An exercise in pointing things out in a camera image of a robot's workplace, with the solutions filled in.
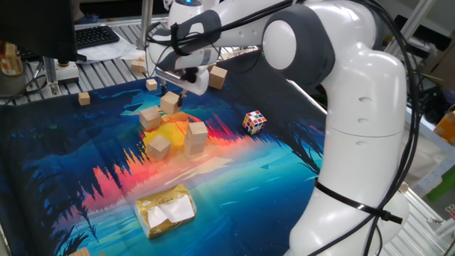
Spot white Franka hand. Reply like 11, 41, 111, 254
160, 65, 210, 108

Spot large plain wooden cube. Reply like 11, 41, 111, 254
208, 65, 229, 91
139, 106, 162, 131
186, 121, 209, 145
159, 91, 181, 115
146, 134, 172, 162
183, 137, 206, 156

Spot white paper sheets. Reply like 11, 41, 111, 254
76, 32, 138, 65

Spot Rubik's cube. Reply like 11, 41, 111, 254
242, 110, 267, 136

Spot black keyboard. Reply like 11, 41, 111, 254
74, 24, 121, 50

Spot white emergency stop box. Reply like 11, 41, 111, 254
56, 59, 80, 86

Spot gold tissue pack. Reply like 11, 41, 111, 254
134, 183, 198, 240

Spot colourful sunset printed mat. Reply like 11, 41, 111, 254
0, 53, 328, 256

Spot black monitor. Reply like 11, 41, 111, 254
0, 0, 88, 63

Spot grey round container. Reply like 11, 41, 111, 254
0, 69, 28, 99

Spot aluminium diagonal strut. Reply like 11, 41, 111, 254
385, 0, 438, 54

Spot orange box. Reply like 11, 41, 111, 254
433, 105, 455, 146

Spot green bin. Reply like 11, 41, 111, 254
427, 166, 455, 202

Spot aluminium upright post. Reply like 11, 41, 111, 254
136, 0, 154, 50

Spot aluminium upright bracket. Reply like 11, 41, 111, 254
41, 56, 60, 97

